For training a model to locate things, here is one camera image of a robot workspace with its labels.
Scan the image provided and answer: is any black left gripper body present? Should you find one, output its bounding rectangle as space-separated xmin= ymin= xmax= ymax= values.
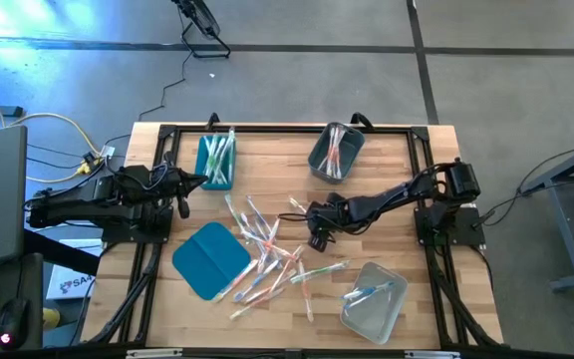
xmin=159 ymin=168 xmax=193 ymax=199

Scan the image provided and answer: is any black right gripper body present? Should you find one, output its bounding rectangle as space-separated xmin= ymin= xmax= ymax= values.
xmin=306 ymin=196 xmax=356 ymax=233

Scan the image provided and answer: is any green toothbrush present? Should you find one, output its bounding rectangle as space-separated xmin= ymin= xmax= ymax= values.
xmin=208 ymin=134 xmax=224 ymax=166
xmin=290 ymin=258 xmax=351 ymax=286
xmin=216 ymin=149 xmax=234 ymax=186
xmin=223 ymin=192 xmax=249 ymax=236
xmin=225 ymin=126 xmax=237 ymax=176
xmin=204 ymin=133 xmax=218 ymax=177
xmin=212 ymin=137 xmax=228 ymax=184

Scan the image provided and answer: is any turquoise plastic bin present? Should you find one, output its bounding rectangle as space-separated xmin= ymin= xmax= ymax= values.
xmin=194 ymin=130 xmax=238 ymax=191

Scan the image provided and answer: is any blue flat bin lid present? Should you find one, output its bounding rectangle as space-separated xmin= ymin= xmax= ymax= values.
xmin=171 ymin=221 xmax=253 ymax=302

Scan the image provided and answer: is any white printed cardboard box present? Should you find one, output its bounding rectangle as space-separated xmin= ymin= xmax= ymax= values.
xmin=45 ymin=238 xmax=105 ymax=302

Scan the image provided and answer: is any black side desk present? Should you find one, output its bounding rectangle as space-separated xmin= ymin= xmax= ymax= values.
xmin=0 ymin=251 xmax=45 ymax=353

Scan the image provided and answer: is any small yellow object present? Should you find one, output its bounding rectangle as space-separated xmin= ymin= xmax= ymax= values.
xmin=42 ymin=307 xmax=63 ymax=331

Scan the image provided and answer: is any black computer mouse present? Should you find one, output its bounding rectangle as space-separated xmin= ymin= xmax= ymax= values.
xmin=0 ymin=297 xmax=31 ymax=351

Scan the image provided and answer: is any dark grey-teal handled bin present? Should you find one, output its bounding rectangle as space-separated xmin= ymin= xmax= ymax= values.
xmin=307 ymin=122 xmax=367 ymax=184

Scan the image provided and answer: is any black floor cable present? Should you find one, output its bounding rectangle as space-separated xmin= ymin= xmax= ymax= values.
xmin=139 ymin=49 xmax=189 ymax=122

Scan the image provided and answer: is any yellow cable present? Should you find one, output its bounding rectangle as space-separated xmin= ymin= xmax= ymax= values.
xmin=0 ymin=82 xmax=105 ymax=184

